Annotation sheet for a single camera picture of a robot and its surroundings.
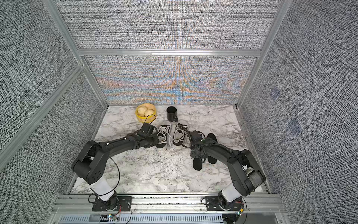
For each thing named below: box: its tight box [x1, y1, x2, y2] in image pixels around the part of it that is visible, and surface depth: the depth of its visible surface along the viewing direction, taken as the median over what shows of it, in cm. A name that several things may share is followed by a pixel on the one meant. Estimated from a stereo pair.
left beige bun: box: [137, 105, 148, 117], surface depth 112 cm
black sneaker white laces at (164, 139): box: [155, 124, 173, 150], surface depth 92 cm
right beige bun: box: [144, 109, 155, 118], surface depth 111 cm
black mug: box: [166, 105, 179, 123], surface depth 108 cm
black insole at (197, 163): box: [192, 156, 203, 171], surface depth 86 cm
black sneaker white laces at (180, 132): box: [172, 123, 188, 146], surface depth 96 cm
